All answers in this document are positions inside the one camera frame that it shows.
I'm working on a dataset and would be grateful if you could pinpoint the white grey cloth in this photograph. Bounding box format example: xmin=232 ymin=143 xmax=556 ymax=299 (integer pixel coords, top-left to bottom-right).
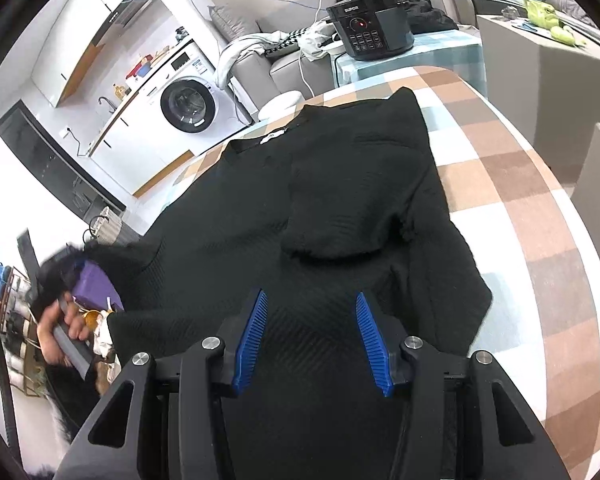
xmin=216 ymin=32 xmax=291 ymax=91

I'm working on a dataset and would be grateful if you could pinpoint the white plastic bag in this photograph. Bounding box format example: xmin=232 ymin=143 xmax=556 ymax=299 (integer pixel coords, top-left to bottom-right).
xmin=87 ymin=327 xmax=116 ymax=361

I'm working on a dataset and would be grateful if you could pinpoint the person's left hand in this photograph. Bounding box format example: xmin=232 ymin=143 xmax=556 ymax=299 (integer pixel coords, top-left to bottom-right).
xmin=36 ymin=304 xmax=97 ymax=366

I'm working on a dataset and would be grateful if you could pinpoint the black glass cabinet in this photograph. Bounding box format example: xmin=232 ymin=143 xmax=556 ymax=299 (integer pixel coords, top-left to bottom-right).
xmin=0 ymin=100 xmax=126 ymax=223

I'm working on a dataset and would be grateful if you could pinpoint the green plush toy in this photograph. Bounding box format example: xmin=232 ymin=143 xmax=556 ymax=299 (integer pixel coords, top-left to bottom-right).
xmin=522 ymin=0 xmax=588 ymax=48

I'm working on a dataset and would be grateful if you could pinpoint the black knit sweater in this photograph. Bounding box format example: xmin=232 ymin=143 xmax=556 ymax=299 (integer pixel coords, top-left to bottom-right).
xmin=80 ymin=86 xmax=494 ymax=480

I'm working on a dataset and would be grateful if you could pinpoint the white cable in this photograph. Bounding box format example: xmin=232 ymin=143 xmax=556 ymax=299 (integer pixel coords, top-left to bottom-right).
xmin=300 ymin=0 xmax=326 ymax=101

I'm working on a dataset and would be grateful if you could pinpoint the white washing machine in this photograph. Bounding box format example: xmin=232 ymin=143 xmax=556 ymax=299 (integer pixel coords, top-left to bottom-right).
xmin=139 ymin=40 xmax=253 ymax=153

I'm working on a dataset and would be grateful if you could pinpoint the black cable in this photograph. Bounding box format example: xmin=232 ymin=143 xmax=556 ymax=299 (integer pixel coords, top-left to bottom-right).
xmin=0 ymin=290 xmax=23 ymax=461

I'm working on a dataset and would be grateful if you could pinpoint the white kitchen base cabinet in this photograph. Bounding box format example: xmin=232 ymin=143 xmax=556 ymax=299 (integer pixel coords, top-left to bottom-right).
xmin=87 ymin=85 xmax=196 ymax=198

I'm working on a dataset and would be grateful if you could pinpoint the grey sofa pillow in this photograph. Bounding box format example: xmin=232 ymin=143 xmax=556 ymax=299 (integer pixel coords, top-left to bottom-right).
xmin=209 ymin=4 xmax=261 ymax=41

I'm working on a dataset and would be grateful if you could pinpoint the brown blue plaid blanket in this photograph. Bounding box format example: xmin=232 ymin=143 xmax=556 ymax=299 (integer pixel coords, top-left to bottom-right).
xmin=170 ymin=65 xmax=600 ymax=480

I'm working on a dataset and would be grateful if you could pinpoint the grey sofa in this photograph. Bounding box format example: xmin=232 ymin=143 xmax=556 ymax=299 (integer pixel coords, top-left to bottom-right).
xmin=207 ymin=0 xmax=451 ymax=126

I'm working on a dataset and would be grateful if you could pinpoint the purple bag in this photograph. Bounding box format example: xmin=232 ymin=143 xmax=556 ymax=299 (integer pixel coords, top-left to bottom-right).
xmin=72 ymin=260 xmax=126 ymax=311

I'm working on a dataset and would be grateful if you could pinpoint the shoe rack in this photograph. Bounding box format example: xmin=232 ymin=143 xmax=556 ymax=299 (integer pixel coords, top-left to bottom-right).
xmin=0 ymin=260 xmax=51 ymax=396

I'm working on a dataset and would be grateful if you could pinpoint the red box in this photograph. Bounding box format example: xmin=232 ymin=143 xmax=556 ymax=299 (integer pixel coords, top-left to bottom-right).
xmin=127 ymin=57 xmax=153 ymax=81

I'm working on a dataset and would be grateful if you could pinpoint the white round stool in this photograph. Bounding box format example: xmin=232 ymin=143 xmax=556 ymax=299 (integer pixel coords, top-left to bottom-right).
xmin=257 ymin=91 xmax=306 ymax=120

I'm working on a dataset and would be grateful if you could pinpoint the black range hood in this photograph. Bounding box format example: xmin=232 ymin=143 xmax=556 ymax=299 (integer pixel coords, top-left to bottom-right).
xmin=87 ymin=0 xmax=156 ymax=48

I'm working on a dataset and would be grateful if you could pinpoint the black electric pressure cooker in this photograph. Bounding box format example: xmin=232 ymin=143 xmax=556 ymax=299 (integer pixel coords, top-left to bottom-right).
xmin=326 ymin=0 xmax=415 ymax=62

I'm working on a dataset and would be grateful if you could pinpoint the light blue checked tablecloth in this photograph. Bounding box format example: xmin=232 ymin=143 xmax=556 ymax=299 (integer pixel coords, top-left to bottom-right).
xmin=332 ymin=27 xmax=483 ymax=91

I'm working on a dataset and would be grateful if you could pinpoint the white wall cabinet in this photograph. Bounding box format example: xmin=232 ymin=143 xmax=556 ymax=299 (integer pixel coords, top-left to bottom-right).
xmin=30 ymin=0 xmax=146 ymax=108

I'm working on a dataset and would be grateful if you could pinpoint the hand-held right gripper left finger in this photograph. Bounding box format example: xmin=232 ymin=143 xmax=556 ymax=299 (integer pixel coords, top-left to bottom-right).
xmin=55 ymin=289 xmax=270 ymax=480

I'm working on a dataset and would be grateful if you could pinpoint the person's left forearm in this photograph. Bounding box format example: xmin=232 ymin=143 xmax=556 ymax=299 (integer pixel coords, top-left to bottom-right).
xmin=42 ymin=360 xmax=111 ymax=443

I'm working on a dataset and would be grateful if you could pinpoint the woven basket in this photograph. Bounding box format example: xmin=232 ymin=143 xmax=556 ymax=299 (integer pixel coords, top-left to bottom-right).
xmin=82 ymin=206 xmax=126 ymax=246

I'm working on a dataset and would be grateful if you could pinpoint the grey bed blanket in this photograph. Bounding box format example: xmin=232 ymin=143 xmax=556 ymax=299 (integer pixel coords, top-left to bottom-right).
xmin=545 ymin=0 xmax=600 ymax=26

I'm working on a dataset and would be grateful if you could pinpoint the black white houndstooth cushion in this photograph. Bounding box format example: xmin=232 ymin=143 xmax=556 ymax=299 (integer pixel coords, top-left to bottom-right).
xmin=264 ymin=22 xmax=326 ymax=58

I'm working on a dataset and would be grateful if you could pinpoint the pile of black clothes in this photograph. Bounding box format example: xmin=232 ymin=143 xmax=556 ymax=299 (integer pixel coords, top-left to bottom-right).
xmin=335 ymin=0 xmax=461 ymax=35

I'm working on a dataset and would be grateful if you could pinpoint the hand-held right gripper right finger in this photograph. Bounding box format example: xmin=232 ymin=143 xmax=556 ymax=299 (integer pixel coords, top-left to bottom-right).
xmin=355 ymin=291 xmax=572 ymax=480

